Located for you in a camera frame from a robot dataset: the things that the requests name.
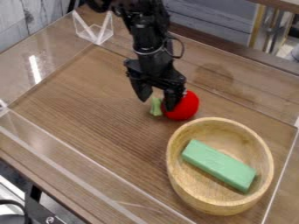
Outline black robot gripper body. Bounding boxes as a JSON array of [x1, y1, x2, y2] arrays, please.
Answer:
[[124, 52, 185, 91]]

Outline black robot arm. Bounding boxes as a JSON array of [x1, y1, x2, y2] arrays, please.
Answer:
[[85, 0, 185, 111]]

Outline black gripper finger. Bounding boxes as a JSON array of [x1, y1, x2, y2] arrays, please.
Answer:
[[163, 87, 185, 112], [129, 76, 153, 102]]

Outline round wooden bowl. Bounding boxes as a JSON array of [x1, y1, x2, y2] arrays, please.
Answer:
[[165, 117, 275, 216]]

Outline clear acrylic tray wall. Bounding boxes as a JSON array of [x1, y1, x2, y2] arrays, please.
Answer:
[[0, 100, 195, 224]]

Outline red plush fruit green stem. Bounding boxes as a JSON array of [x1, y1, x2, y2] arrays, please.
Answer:
[[148, 89, 201, 122]]

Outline green rectangular block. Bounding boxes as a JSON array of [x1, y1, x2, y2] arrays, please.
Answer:
[[181, 139, 258, 193]]

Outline clear acrylic corner bracket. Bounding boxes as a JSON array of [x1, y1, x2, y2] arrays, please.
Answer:
[[71, 11, 113, 46]]

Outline gold metal chair frame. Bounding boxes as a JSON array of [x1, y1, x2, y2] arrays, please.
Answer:
[[248, 4, 296, 55]]

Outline black table clamp mount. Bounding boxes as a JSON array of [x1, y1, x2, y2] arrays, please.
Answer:
[[0, 185, 68, 224]]

